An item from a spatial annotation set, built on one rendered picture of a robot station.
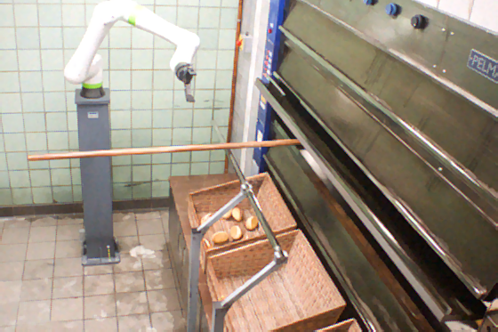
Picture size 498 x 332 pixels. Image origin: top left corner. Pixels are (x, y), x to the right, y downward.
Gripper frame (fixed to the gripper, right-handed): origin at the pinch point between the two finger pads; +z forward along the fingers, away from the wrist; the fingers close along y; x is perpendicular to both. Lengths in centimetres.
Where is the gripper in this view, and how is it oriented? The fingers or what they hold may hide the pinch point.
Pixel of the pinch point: (192, 87)
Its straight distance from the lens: 243.8
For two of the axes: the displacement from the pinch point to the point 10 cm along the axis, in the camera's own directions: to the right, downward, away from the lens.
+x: -9.5, 0.5, -3.0
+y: -1.0, 8.9, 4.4
